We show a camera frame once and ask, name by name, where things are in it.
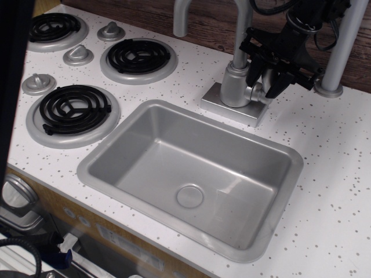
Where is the black coil burner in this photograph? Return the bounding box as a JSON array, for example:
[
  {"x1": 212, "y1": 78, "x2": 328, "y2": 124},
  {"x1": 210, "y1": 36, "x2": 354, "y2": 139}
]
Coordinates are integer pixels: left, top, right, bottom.
[
  {"x1": 100, "y1": 38, "x2": 178, "y2": 85},
  {"x1": 26, "y1": 85, "x2": 121, "y2": 149}
]

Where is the silver stove knob front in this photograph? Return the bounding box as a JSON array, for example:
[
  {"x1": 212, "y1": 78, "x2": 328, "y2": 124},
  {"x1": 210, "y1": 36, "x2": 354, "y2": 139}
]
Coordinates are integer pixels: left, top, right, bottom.
[{"x1": 21, "y1": 74, "x2": 56, "y2": 96}]

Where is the middle black coil burner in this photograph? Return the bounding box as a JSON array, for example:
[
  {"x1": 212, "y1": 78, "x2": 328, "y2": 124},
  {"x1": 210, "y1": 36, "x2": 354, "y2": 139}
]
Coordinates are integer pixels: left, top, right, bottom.
[{"x1": 100, "y1": 38, "x2": 178, "y2": 85}]

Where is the grey vertical support pole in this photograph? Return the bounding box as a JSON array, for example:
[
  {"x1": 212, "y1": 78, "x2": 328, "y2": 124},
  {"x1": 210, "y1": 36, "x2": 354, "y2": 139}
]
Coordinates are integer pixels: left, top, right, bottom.
[{"x1": 314, "y1": 0, "x2": 369, "y2": 98}]

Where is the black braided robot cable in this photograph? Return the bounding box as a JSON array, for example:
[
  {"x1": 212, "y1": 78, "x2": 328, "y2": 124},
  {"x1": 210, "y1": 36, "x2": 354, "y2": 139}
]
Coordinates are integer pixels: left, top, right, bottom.
[{"x1": 250, "y1": 0, "x2": 302, "y2": 16}]

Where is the back left coil burner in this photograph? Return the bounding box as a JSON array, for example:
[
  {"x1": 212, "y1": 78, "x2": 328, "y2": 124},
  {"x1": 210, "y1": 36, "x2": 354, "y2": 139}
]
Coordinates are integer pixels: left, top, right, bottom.
[{"x1": 27, "y1": 13, "x2": 89, "y2": 53}]

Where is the grey plastic sink basin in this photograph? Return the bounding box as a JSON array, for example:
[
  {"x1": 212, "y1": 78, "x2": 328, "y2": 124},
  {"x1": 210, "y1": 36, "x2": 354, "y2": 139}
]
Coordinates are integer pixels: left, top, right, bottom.
[{"x1": 77, "y1": 100, "x2": 304, "y2": 263}]

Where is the front black coil burner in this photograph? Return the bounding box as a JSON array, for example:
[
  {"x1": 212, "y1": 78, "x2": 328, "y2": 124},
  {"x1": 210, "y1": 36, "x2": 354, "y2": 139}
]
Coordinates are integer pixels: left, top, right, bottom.
[{"x1": 26, "y1": 85, "x2": 121, "y2": 149}]

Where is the silver stove knob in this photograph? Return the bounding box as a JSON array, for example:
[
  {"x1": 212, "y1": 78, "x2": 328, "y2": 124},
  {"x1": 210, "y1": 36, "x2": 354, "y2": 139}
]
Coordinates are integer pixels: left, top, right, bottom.
[
  {"x1": 97, "y1": 21, "x2": 125, "y2": 42},
  {"x1": 63, "y1": 45, "x2": 94, "y2": 67},
  {"x1": 21, "y1": 74, "x2": 56, "y2": 96}
]

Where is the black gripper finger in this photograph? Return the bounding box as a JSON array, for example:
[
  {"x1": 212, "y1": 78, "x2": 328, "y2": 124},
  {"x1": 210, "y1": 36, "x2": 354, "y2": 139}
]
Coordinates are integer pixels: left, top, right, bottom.
[
  {"x1": 246, "y1": 54, "x2": 267, "y2": 86},
  {"x1": 265, "y1": 71, "x2": 296, "y2": 98}
]

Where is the silver stove knob back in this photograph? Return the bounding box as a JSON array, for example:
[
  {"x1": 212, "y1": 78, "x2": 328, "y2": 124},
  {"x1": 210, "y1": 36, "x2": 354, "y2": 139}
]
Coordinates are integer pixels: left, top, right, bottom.
[{"x1": 97, "y1": 21, "x2": 125, "y2": 42}]

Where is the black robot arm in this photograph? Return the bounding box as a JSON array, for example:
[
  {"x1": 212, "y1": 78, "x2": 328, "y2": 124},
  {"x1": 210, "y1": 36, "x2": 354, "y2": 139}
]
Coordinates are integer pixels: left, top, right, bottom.
[{"x1": 239, "y1": 1, "x2": 351, "y2": 99}]

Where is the silver faucet lever handle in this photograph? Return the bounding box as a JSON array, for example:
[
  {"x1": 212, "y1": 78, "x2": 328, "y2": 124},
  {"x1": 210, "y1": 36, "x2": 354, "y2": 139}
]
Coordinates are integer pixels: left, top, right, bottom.
[{"x1": 261, "y1": 68, "x2": 278, "y2": 91}]

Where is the grey round oven dial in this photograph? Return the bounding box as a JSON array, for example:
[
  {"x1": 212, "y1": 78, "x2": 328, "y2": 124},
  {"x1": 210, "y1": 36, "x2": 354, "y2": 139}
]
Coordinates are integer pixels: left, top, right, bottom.
[{"x1": 1, "y1": 174, "x2": 38, "y2": 217}]

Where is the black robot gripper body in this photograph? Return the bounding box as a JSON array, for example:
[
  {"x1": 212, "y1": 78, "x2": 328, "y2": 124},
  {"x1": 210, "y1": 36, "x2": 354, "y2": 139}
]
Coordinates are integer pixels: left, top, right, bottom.
[{"x1": 239, "y1": 14, "x2": 324, "y2": 90}]

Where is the silver stove knob middle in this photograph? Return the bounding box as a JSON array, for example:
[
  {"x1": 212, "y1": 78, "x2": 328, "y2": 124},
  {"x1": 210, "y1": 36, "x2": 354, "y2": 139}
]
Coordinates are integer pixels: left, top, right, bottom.
[{"x1": 63, "y1": 45, "x2": 94, "y2": 67}]

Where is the black cable lower left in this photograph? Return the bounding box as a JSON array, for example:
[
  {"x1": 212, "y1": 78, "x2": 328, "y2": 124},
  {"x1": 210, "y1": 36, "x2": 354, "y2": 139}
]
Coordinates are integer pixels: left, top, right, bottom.
[{"x1": 0, "y1": 231, "x2": 72, "y2": 275}]

